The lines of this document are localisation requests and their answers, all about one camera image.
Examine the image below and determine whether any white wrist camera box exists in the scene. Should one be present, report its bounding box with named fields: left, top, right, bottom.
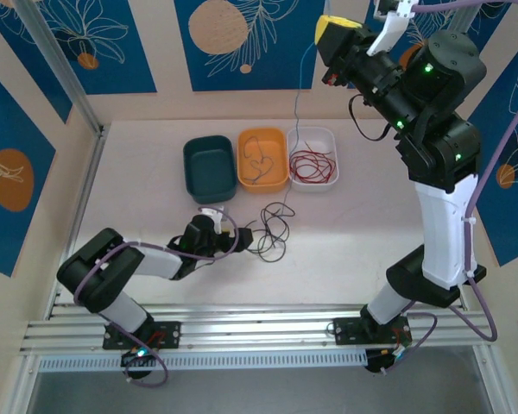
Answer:
left=365, top=0, right=417, bottom=57
left=197, top=205, right=226, bottom=235

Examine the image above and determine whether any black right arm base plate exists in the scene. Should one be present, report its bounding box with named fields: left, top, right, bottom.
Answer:
left=331, top=317, right=414, bottom=346

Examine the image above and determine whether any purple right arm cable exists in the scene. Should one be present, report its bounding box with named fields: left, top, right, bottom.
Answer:
left=386, top=0, right=518, bottom=376

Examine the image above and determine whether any black controller board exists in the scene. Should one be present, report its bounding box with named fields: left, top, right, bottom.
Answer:
left=120, top=348, right=157, bottom=368
left=365, top=347, right=411, bottom=373

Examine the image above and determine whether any dark green plastic bin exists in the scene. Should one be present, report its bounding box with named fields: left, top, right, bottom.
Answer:
left=182, top=135, right=238, bottom=204

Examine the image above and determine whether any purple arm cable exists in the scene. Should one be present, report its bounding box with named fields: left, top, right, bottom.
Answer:
left=73, top=206, right=239, bottom=387
left=386, top=0, right=518, bottom=376

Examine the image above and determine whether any white slotted cable duct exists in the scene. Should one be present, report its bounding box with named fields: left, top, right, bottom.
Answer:
left=37, top=349, right=368, bottom=374

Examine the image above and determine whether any white plastic bin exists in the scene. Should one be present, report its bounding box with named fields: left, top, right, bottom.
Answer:
left=286, top=125, right=341, bottom=193

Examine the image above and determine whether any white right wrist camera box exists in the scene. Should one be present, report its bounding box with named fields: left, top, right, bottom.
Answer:
left=365, top=0, right=417, bottom=57

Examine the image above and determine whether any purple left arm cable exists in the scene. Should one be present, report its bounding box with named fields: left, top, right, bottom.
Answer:
left=73, top=206, right=239, bottom=387

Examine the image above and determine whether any aluminium corner post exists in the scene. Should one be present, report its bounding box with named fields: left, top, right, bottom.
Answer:
left=13, top=0, right=109, bottom=137
left=451, top=0, right=515, bottom=35

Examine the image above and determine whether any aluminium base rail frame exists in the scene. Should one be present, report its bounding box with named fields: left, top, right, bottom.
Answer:
left=19, top=301, right=497, bottom=357

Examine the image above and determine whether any thin black cable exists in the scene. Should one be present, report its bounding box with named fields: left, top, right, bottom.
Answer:
left=252, top=215, right=291, bottom=264
left=245, top=202, right=295, bottom=249

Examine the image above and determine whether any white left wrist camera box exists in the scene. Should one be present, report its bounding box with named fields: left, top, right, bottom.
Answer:
left=197, top=205, right=226, bottom=235

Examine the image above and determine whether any orange plastic bin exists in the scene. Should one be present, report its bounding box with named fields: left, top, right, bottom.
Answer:
left=237, top=127, right=292, bottom=195

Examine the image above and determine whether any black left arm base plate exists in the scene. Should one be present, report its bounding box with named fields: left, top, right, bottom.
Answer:
left=102, top=321, right=182, bottom=350

